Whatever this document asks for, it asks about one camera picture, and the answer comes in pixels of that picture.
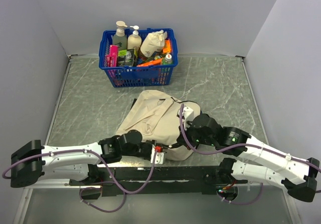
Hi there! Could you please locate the pink box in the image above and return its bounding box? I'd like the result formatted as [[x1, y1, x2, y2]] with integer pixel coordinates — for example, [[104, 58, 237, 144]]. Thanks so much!
[[105, 45, 118, 67]]

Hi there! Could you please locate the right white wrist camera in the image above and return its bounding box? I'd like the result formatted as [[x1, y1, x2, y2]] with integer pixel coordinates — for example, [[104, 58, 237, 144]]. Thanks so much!
[[177, 105, 194, 131]]

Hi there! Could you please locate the green black box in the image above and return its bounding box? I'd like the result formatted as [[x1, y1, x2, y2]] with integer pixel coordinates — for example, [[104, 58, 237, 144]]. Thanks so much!
[[117, 48, 138, 67]]

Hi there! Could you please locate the orange snack packet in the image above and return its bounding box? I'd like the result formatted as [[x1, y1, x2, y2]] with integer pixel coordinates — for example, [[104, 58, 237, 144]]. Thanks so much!
[[163, 39, 172, 54]]

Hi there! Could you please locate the cream pump lotion bottle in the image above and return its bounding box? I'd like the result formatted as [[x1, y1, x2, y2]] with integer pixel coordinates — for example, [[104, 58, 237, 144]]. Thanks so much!
[[127, 25, 142, 52]]

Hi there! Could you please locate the green pump bottle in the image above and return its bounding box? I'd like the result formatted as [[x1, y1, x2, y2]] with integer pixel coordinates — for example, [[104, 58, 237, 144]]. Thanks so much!
[[112, 21, 127, 51]]

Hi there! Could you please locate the beige canvas backpack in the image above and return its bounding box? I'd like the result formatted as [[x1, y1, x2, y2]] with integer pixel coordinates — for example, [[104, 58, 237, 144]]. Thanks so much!
[[116, 90, 201, 146]]

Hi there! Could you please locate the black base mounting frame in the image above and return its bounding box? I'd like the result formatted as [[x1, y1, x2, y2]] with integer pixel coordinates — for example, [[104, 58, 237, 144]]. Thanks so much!
[[69, 165, 248, 197]]

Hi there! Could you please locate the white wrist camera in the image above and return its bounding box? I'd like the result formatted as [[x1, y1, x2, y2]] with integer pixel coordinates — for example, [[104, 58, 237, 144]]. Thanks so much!
[[150, 146, 166, 165], [177, 105, 194, 131]]

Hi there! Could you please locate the small green red-capped bottle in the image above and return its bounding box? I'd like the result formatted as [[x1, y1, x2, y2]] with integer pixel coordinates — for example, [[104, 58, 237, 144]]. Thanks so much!
[[162, 54, 173, 65]]

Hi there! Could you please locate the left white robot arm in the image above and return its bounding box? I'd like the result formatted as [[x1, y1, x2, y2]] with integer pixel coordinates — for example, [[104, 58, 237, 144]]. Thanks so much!
[[3, 130, 156, 188]]

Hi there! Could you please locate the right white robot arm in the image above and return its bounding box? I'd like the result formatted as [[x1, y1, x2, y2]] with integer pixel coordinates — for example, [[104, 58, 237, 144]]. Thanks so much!
[[178, 111, 320, 202]]

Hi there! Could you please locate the beige drawstring cloth pouch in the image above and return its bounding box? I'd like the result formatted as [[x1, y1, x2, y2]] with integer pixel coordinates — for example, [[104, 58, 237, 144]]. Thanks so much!
[[139, 30, 168, 59]]

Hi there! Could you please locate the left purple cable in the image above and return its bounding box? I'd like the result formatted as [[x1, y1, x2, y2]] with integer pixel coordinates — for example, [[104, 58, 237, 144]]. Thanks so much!
[[2, 148, 158, 194]]

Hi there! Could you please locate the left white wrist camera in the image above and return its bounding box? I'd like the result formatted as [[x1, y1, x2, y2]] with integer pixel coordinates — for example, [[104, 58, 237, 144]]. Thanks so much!
[[150, 146, 166, 165]]

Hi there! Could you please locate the blue plastic shopping basket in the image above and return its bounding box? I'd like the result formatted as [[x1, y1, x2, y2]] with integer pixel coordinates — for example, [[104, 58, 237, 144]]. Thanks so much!
[[99, 28, 178, 88]]

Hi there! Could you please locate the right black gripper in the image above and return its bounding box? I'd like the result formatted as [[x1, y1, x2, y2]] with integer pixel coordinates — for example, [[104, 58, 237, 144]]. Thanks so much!
[[177, 118, 216, 150]]

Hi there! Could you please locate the orange long packet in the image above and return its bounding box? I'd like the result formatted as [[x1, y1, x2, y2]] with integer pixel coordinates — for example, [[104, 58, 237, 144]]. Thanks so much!
[[137, 58, 163, 67]]

